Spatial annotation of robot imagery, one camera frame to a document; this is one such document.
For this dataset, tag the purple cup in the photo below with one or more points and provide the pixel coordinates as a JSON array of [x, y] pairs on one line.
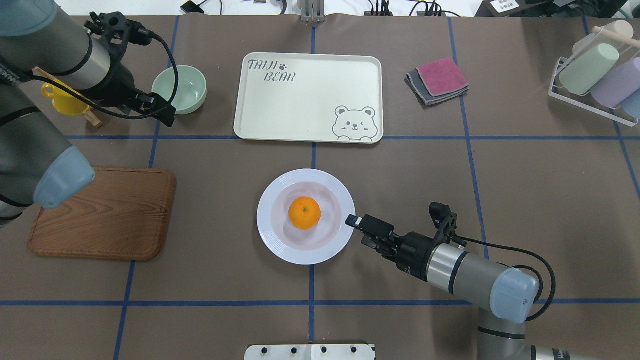
[[618, 84]]

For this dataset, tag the aluminium frame post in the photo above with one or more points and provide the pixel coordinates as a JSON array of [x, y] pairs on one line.
[[312, 11]]

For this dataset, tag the beige cup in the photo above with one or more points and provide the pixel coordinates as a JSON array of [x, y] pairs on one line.
[[620, 27]]

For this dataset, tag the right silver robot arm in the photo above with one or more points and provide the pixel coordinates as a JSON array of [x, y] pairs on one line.
[[504, 295]]

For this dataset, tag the pink and grey cloths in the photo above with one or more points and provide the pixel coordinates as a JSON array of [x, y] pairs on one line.
[[437, 82]]

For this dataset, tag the blue cup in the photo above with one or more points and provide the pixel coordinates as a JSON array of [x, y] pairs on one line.
[[631, 105]]

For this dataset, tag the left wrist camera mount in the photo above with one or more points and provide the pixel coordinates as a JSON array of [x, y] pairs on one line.
[[115, 31]]

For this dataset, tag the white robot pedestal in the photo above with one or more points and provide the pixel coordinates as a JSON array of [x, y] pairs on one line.
[[347, 351]]

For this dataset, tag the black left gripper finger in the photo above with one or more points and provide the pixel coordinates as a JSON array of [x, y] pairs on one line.
[[156, 107]]

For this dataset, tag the green cup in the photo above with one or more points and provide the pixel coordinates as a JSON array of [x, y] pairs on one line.
[[585, 71]]

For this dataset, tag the orange fruit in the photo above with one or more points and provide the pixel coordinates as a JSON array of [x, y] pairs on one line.
[[304, 213]]

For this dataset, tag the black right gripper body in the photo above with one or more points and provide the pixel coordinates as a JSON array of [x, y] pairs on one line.
[[414, 251]]

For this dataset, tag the small black device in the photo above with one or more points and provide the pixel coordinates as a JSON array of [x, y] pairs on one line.
[[192, 7]]

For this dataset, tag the green bowl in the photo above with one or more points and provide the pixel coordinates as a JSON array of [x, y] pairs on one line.
[[192, 88]]

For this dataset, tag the cream bear tray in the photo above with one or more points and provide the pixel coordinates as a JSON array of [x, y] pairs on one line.
[[310, 98]]

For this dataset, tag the wooden cutting board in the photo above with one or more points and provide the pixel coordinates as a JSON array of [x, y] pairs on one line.
[[123, 215]]

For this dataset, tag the white cup rack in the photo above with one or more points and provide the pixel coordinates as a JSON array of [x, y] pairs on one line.
[[629, 48]]

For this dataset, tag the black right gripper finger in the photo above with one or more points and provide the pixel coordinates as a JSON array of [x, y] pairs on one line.
[[371, 226], [378, 244]]

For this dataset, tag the white round plate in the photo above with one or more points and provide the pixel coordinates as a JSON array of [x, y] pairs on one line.
[[323, 241]]

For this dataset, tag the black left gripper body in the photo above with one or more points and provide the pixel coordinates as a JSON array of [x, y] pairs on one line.
[[121, 81]]

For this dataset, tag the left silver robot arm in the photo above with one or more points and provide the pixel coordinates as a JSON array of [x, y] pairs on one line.
[[40, 42]]

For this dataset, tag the wooden mug rack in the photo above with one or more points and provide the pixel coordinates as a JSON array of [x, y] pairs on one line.
[[91, 118]]

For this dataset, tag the yellow mug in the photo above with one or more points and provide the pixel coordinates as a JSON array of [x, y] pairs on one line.
[[62, 101]]

